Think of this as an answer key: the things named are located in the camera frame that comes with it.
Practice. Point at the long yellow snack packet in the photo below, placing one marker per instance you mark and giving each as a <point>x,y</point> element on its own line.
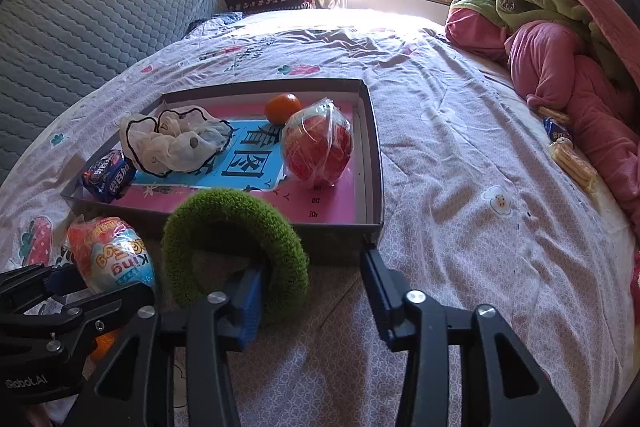
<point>572,164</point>

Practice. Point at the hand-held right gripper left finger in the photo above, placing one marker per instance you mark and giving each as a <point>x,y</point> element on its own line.
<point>250,307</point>

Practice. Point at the green blanket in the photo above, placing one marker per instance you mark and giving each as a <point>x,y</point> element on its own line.
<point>540,2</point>

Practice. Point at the blue snack packet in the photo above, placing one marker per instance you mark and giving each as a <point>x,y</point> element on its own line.
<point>557,129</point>

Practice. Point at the pink book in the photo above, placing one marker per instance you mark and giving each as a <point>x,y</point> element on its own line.
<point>325,202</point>

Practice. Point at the orange tangerine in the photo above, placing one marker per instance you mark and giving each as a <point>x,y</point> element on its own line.
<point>281,109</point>

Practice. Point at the red apple in plastic bag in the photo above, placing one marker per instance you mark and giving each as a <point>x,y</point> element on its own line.
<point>315,152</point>

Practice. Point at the blue cookie packet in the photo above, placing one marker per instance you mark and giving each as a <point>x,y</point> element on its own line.
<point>107,174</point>

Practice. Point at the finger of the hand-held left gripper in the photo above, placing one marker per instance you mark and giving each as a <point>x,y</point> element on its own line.
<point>115,304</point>
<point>62,279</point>

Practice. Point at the pink printed bed sheet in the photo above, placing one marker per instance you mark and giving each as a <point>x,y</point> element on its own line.
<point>450,132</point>

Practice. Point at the white black-trimmed scrunchie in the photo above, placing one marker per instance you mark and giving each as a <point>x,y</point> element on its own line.
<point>170,147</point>

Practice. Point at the pink fleece blanket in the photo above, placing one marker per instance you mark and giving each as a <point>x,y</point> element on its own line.
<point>560,57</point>

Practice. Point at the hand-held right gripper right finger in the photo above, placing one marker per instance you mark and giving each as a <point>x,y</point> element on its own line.
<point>375,292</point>

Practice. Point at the small yellow snack packet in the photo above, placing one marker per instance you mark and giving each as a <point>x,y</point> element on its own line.
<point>552,114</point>

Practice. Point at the green fuzzy scrunchie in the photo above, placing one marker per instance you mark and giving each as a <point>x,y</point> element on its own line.
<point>225,212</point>

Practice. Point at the grey cardboard box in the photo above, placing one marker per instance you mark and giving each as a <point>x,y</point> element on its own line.
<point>320,242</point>

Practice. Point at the dark patterned folded blanket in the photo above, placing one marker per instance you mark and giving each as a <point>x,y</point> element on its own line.
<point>265,2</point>

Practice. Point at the grey quilted cover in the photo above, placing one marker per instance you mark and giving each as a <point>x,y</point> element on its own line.
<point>75,47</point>

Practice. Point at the blue patterned cloth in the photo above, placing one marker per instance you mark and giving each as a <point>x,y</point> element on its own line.
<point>217,24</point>

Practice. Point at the egg toy packet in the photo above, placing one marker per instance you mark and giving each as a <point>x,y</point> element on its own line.
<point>110,252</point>

